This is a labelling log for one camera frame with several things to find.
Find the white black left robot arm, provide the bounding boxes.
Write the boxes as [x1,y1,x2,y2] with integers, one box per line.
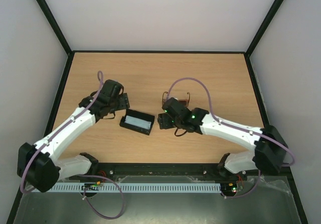
[17,93,129,192]

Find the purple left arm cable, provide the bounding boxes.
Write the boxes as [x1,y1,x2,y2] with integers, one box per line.
[20,70,125,220]

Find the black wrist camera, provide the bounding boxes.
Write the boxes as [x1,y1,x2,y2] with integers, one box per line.
[162,97,191,120]
[100,79,124,99]

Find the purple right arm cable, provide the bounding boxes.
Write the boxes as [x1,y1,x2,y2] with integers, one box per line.
[167,77,295,200]

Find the black enclosure frame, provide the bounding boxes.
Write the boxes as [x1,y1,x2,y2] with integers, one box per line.
[1,0,320,223]

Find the light blue cleaning cloth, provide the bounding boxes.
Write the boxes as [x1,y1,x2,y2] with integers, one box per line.
[125,116,151,130]

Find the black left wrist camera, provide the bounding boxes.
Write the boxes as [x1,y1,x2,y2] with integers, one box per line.
[100,79,124,99]

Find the black glasses case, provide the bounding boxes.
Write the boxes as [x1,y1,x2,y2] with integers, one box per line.
[119,109,155,136]

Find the light blue slotted cable duct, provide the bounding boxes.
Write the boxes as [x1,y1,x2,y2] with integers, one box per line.
[49,183,221,193]

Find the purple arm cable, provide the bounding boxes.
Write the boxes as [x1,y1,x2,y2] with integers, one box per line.
[20,70,125,220]
[167,77,295,200]

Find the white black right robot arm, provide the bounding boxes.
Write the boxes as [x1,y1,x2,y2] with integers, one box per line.
[157,108,288,180]

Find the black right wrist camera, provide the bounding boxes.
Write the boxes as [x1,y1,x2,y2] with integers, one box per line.
[162,97,191,120]

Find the brown translucent sunglasses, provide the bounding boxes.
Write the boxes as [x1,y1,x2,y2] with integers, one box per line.
[162,91,191,107]

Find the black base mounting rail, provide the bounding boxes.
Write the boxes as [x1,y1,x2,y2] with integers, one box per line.
[70,161,251,181]

